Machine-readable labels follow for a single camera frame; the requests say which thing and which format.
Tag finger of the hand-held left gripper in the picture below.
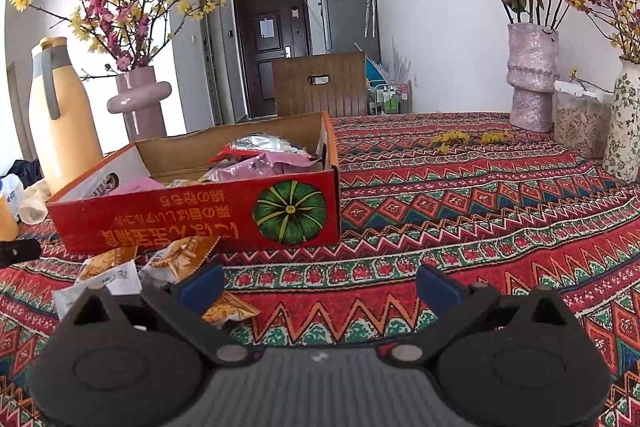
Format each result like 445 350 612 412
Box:
0 238 42 268

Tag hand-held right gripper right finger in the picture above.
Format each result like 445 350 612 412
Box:
382 264 583 365

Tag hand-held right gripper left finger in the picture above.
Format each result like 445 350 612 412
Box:
57 264 253 367

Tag orange biscuit snack packet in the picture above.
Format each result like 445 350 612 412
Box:
77 247 138 282
140 236 221 284

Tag red cardboard box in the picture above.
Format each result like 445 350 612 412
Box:
45 111 342 255

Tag white snack packet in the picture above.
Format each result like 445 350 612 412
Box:
52 261 143 319

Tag mauve snack packet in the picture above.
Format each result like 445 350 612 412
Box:
212 152 321 182

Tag red and silver snack packet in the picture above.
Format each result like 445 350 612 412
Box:
207 133 313 164

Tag dark cloth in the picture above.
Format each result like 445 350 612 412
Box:
2 159 43 188

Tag red patterned tablecloth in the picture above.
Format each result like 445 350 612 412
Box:
0 112 640 427

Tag yellow thermos jug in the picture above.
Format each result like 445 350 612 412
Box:
28 37 105 195

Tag fallen yellow petals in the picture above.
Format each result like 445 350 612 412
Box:
432 131 510 154

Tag wooden chair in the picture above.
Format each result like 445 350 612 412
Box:
271 52 369 118

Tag clear jar of seeds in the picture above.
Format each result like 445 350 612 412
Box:
552 79 613 160

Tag dark entrance door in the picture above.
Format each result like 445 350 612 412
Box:
234 0 312 118

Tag pink textured vase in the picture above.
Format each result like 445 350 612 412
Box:
506 23 559 134

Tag white floral vase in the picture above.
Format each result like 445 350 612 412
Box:
602 57 640 182

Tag grey refrigerator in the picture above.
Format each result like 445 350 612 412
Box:
319 0 381 55

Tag mauve ring-shaped vase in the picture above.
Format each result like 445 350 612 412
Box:
106 67 172 142

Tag wire rack with bottles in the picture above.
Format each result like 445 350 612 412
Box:
367 82 411 115

